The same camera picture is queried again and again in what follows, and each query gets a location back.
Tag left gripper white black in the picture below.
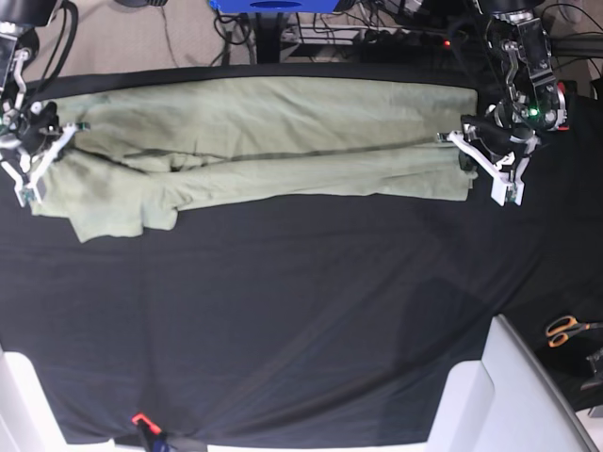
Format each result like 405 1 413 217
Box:
436 115 541 206

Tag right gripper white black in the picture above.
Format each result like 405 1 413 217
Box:
1 102 90 207

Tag light green T-shirt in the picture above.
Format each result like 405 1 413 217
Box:
31 77 478 242

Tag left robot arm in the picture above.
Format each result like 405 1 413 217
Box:
437 1 568 205

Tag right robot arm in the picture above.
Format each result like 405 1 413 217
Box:
1 1 90 207

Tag red black clamp right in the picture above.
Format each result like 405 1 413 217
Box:
554 81 573 131

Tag red black clamp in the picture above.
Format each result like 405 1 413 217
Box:
131 412 171 452
554 81 573 131

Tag black power strip red light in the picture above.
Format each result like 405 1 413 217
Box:
361 27 452 50

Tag black table cloth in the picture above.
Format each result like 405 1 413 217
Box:
1 66 602 448

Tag blue box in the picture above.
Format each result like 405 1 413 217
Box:
208 0 339 14

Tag white chair left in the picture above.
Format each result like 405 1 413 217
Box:
1 350 67 452

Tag red black clamp bottom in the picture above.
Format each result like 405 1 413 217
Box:
131 412 171 452

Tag orange handled scissors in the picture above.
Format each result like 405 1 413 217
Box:
546 315 602 348

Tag black table leg post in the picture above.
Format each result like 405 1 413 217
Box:
251 12 289 64

